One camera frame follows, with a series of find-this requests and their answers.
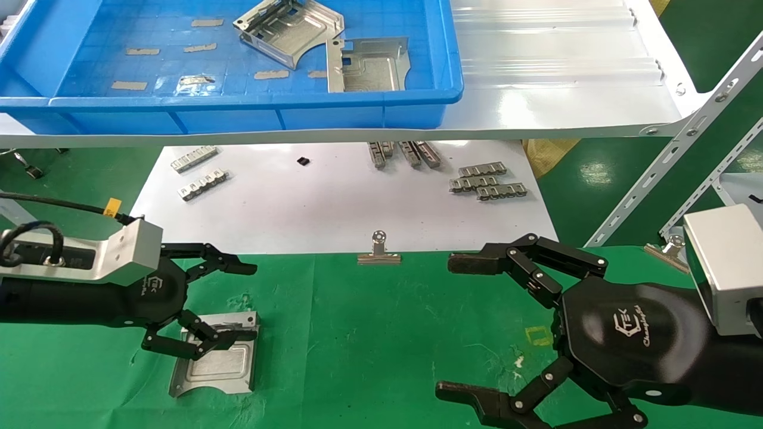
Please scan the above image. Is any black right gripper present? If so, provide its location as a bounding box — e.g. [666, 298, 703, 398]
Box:
[435, 234, 713, 429]

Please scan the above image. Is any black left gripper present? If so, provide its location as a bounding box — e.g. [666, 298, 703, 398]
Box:
[118, 243, 258, 361]

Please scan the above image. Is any sheet metal bracket part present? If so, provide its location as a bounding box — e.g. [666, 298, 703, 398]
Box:
[233, 0, 345, 69]
[169, 311, 260, 398]
[327, 37, 412, 93]

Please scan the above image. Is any green cloth mat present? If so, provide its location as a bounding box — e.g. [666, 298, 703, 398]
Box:
[0, 245, 763, 429]

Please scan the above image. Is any silver binder clip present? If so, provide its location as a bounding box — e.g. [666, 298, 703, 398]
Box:
[358, 231, 402, 265]
[644, 234, 691, 274]

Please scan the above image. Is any white board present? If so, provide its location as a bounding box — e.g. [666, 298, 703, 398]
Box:
[110, 141, 561, 256]

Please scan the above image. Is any yellow woven bag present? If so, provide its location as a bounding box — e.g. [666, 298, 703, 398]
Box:
[523, 139, 580, 179]

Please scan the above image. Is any blue plastic tray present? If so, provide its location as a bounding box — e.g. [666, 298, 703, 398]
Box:
[0, 0, 464, 135]

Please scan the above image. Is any grey rack beam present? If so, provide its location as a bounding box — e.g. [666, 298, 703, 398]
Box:
[0, 198, 33, 227]

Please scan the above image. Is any dark metal foot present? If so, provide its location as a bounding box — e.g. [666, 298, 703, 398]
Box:
[12, 149, 45, 179]

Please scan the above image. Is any white metal shelf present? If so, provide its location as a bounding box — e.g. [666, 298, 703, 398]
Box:
[0, 0, 710, 148]

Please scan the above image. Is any white slotted rack beam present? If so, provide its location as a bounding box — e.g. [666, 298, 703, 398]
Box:
[584, 33, 763, 248]
[659, 116, 763, 239]

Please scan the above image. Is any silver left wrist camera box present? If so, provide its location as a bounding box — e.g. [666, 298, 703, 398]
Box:
[0, 219, 163, 285]

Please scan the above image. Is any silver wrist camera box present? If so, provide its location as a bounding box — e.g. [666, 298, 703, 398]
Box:
[0, 219, 163, 285]
[683, 204, 763, 338]

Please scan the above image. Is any black looped cable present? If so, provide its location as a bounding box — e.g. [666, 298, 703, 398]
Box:
[0, 222, 65, 267]

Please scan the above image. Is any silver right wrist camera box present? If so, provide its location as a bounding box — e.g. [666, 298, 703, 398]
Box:
[683, 204, 763, 338]

